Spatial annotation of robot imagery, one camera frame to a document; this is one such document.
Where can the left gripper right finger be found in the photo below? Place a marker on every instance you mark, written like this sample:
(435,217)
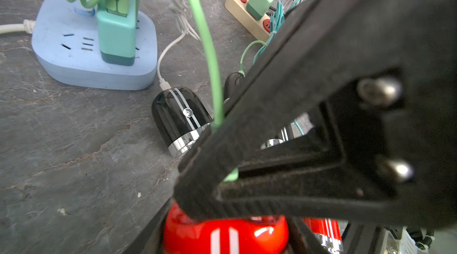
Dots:
(369,88)

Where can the green charger on blue strip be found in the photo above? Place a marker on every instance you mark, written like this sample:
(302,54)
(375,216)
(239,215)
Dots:
(117,22)

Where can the blue power strip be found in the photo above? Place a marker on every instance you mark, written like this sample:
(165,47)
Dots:
(66,43)

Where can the green charger on beige strip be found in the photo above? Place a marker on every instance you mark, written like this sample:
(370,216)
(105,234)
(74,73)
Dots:
(258,8)

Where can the beige power strip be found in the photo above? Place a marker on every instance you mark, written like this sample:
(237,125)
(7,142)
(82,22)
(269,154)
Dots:
(260,29)

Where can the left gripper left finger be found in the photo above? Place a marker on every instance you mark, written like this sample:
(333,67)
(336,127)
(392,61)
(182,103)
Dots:
(150,239)

